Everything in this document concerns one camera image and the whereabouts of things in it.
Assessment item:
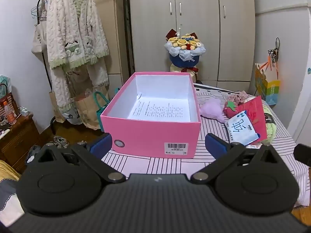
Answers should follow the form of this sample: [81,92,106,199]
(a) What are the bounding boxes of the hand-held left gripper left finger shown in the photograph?
[36,133,127,183]

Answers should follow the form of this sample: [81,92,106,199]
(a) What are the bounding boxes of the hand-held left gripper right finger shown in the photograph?
[191,133,283,183]

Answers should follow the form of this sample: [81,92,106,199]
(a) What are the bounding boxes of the purple plush toy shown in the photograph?
[200,100,226,124]

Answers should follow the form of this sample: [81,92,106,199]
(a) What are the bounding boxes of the green yarn ball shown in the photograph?
[259,103,277,146]

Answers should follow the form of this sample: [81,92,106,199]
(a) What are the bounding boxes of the pink cardboard box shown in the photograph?
[100,72,202,159]

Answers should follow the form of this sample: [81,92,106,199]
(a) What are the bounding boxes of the pink floral scrunchie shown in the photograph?
[226,90,248,103]

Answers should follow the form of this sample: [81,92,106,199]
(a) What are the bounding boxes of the wet wipes pack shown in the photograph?
[224,110,260,146]

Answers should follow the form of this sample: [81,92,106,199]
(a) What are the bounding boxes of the pink strawberry pouch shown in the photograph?
[224,100,240,117]

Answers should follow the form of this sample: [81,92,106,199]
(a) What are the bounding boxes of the brown paper bag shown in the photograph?
[74,90,110,130]

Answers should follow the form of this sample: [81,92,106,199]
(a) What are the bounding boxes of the grey sneaker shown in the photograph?
[25,145,42,164]
[52,136,70,148]

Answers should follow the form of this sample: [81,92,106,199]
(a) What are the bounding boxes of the striped bed sheet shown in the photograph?
[101,83,311,208]

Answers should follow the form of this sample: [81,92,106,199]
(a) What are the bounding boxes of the red paper packet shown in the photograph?
[234,96,268,141]

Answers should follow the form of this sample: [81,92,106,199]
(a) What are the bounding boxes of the black clothes rack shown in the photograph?
[36,0,73,136]

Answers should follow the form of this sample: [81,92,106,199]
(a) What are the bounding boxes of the white door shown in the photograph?
[287,0,311,148]

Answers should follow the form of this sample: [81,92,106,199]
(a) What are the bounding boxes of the printed paper sheet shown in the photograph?
[127,93,191,122]

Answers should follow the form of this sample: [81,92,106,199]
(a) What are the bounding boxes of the colourful paper bag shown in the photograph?
[255,63,281,106]

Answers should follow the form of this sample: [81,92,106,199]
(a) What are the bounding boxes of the white fluffy pajama pants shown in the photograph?
[51,58,110,125]

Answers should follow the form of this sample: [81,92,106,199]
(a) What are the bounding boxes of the wooden nightstand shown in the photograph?
[0,113,40,173]

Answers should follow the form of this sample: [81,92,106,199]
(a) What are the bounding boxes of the flower bouquet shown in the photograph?
[164,25,207,83]

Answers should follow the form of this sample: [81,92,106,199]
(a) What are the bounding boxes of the orange drink bottle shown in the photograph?
[3,101,17,125]

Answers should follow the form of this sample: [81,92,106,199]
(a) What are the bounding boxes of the yellow cloth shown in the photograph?
[0,160,20,182]

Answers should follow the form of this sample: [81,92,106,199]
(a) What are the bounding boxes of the brown printed gift bag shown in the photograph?
[0,75,20,119]

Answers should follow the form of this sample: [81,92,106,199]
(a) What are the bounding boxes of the beige wardrobe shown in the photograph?
[129,0,255,93]

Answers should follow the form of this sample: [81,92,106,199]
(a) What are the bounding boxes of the white fluffy pajama jacket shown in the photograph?
[46,0,110,70]

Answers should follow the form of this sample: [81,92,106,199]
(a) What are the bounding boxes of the beige tote bag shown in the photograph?
[31,0,49,61]

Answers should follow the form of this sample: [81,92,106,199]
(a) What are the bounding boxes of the teal-handled bag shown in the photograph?
[93,91,117,131]

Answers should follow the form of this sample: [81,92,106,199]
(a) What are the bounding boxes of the black cords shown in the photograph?
[267,37,281,63]

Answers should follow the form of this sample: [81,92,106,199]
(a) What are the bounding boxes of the metal wire hanger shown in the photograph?
[31,5,47,20]

